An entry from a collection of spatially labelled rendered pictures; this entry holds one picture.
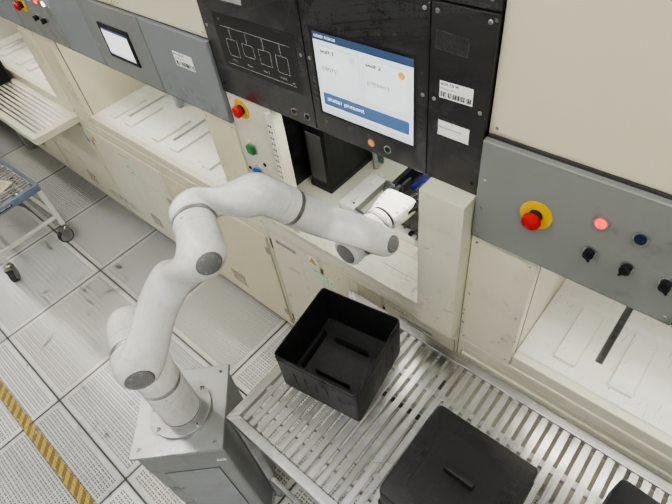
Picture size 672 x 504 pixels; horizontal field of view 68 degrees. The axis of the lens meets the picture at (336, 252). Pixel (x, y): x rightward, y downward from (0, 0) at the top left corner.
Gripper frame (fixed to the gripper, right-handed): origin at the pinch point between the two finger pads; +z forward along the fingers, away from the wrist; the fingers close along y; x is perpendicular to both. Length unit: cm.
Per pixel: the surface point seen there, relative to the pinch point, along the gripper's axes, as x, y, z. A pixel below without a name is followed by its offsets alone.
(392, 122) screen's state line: 32.5, 4.1, -14.6
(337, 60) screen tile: 43.7, -11.0, -14.5
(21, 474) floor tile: -119, -113, -143
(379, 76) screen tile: 43.1, 1.0, -14.6
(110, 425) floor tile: -119, -100, -104
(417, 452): -33, 38, -53
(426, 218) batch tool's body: 12.9, 17.2, -19.6
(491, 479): -33, 56, -48
